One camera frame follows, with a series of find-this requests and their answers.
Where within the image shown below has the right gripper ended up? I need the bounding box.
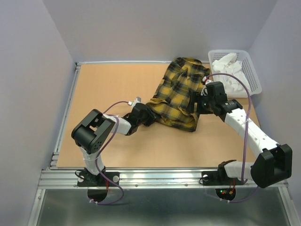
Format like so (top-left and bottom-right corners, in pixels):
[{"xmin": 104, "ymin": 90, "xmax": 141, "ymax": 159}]
[{"xmin": 185, "ymin": 91, "xmax": 215, "ymax": 114}]

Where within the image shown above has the yellow plaid long sleeve shirt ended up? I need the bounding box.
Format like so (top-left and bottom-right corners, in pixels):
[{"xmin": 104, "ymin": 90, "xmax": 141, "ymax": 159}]
[{"xmin": 146, "ymin": 57, "xmax": 210, "ymax": 132}]

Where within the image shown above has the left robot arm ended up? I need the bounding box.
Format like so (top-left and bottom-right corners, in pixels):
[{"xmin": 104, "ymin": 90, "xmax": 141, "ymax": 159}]
[{"xmin": 71, "ymin": 103, "xmax": 158, "ymax": 186}]

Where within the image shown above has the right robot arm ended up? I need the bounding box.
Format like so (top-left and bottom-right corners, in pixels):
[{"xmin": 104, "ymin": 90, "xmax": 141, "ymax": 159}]
[{"xmin": 187, "ymin": 81, "xmax": 293, "ymax": 188}]

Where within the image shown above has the white shirt in basket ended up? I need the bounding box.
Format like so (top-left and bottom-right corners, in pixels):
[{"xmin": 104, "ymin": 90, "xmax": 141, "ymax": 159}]
[{"xmin": 212, "ymin": 53, "xmax": 250, "ymax": 97}]

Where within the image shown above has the white plastic laundry basket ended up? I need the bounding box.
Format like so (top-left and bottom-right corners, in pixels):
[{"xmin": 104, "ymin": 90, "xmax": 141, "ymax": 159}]
[{"xmin": 208, "ymin": 49, "xmax": 262, "ymax": 98}]

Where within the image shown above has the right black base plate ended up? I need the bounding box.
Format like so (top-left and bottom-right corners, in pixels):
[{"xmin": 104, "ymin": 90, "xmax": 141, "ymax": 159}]
[{"xmin": 199, "ymin": 170, "xmax": 244, "ymax": 186}]

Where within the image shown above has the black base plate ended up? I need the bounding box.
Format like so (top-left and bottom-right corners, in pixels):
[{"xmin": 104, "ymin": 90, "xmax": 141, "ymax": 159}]
[
  {"xmin": 199, "ymin": 170, "xmax": 244, "ymax": 186},
  {"xmin": 74, "ymin": 170, "xmax": 110, "ymax": 187}
]

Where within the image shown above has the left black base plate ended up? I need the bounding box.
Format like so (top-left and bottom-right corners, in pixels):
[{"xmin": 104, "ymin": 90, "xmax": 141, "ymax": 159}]
[{"xmin": 74, "ymin": 170, "xmax": 110, "ymax": 187}]

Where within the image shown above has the aluminium mounting rail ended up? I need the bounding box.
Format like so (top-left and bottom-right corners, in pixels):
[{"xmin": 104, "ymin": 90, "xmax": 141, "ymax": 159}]
[{"xmin": 37, "ymin": 166, "xmax": 289, "ymax": 189}]

